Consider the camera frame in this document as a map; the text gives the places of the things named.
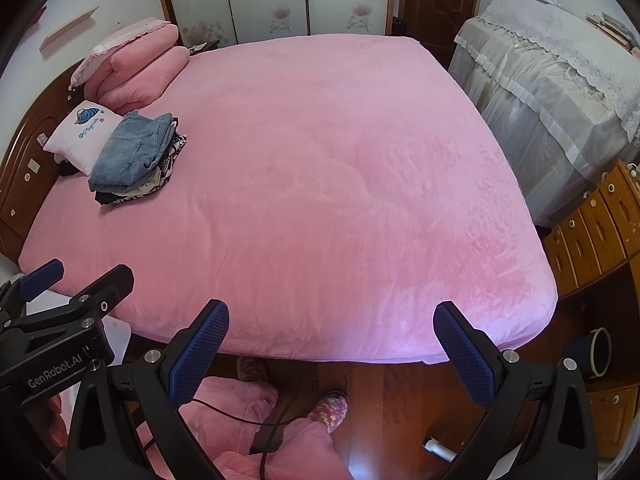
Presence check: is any white lace-covered furniture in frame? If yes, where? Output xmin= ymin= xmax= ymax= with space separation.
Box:
xmin=448 ymin=0 xmax=640 ymax=228

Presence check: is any black white printed garment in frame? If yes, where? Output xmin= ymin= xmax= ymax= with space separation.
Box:
xmin=112 ymin=132 xmax=188 ymax=207

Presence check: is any wooden drawer cabinet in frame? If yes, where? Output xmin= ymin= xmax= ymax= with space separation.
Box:
xmin=542 ymin=160 xmax=640 ymax=461

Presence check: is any wooden headboard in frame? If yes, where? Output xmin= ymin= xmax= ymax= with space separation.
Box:
xmin=0 ymin=62 xmax=86 ymax=261

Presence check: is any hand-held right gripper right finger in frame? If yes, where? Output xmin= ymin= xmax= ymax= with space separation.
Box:
xmin=432 ymin=301 xmax=598 ymax=480

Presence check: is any pink pillow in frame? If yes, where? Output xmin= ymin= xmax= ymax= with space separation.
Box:
xmin=84 ymin=46 xmax=191 ymax=113

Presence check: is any white printed pillow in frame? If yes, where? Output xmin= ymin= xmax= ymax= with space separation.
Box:
xmin=42 ymin=101 xmax=123 ymax=177

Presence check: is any blue denim jacket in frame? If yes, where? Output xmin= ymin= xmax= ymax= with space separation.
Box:
xmin=89 ymin=111 xmax=176 ymax=192

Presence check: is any white plastic tube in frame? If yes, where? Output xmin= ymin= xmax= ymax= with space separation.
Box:
xmin=424 ymin=437 xmax=457 ymax=462

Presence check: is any light green folded garment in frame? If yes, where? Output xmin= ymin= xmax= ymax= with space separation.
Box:
xmin=122 ymin=165 xmax=168 ymax=198

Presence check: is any brown wooden door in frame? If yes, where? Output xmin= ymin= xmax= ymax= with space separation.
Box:
xmin=397 ymin=0 xmax=486 ymax=58

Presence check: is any person's pink pajama leg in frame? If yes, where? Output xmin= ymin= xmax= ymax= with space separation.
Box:
xmin=217 ymin=416 xmax=351 ymax=480
xmin=177 ymin=375 xmax=281 ymax=456

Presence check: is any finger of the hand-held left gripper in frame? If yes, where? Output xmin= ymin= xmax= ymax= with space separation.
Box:
xmin=7 ymin=259 xmax=65 ymax=308
xmin=65 ymin=265 xmax=136 ymax=321

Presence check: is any pink bed blanket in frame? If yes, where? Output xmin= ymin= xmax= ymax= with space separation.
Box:
xmin=19 ymin=34 xmax=558 ymax=365

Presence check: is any wooden wall strip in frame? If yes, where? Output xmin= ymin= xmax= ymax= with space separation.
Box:
xmin=39 ymin=5 xmax=100 ymax=52

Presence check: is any black cable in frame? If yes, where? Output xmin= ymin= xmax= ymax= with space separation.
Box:
xmin=145 ymin=360 xmax=351 ymax=480

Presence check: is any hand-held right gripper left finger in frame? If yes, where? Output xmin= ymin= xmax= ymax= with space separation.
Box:
xmin=65 ymin=299 xmax=231 ymax=480

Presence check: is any row of books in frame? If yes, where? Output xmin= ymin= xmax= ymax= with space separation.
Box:
xmin=585 ymin=10 xmax=640 ymax=58

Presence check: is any dark blue bucket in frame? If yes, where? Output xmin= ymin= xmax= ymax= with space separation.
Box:
xmin=566 ymin=327 xmax=613 ymax=380

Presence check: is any floral wardrobe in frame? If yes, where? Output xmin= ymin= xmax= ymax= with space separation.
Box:
xmin=152 ymin=0 xmax=401 ymax=51

